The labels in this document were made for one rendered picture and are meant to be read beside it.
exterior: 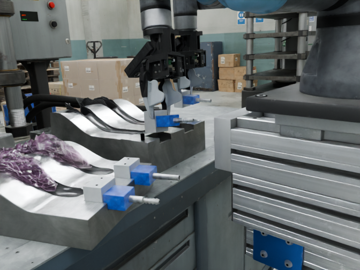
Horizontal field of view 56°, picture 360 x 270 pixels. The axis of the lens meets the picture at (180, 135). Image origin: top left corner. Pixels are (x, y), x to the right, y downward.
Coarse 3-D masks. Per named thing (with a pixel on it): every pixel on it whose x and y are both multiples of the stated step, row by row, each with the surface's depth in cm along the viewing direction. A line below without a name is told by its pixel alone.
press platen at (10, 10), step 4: (0, 0) 118; (4, 0) 119; (8, 0) 121; (0, 4) 118; (4, 4) 119; (8, 4) 120; (12, 4) 123; (0, 8) 118; (4, 8) 119; (8, 8) 120; (12, 8) 122; (0, 12) 119; (4, 12) 120; (8, 12) 121; (12, 12) 122; (0, 16) 121; (4, 16) 121; (8, 16) 122
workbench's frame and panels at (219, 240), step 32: (192, 192) 95; (224, 192) 115; (128, 224) 67; (160, 224) 84; (192, 224) 100; (224, 224) 118; (64, 256) 55; (96, 256) 68; (128, 256) 79; (160, 256) 88; (192, 256) 102; (224, 256) 121
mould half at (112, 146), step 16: (64, 112) 98; (96, 112) 103; (112, 112) 106; (128, 112) 109; (48, 128) 112; (64, 128) 97; (80, 128) 93; (96, 128) 96; (128, 128) 97; (144, 128) 95; (176, 128) 92; (80, 144) 95; (96, 144) 91; (112, 144) 87; (128, 144) 84; (144, 144) 80; (160, 144) 84; (176, 144) 90; (192, 144) 96; (112, 160) 88; (144, 160) 82; (160, 160) 85; (176, 160) 90
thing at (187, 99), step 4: (184, 92) 113; (188, 92) 115; (184, 96) 112; (188, 96) 111; (192, 96) 110; (196, 96) 112; (184, 100) 112; (188, 100) 111; (192, 100) 110; (196, 100) 111; (200, 100) 110; (204, 100) 110; (208, 100) 109; (176, 104) 114; (180, 104) 113; (184, 104) 114; (188, 104) 116; (192, 104) 111
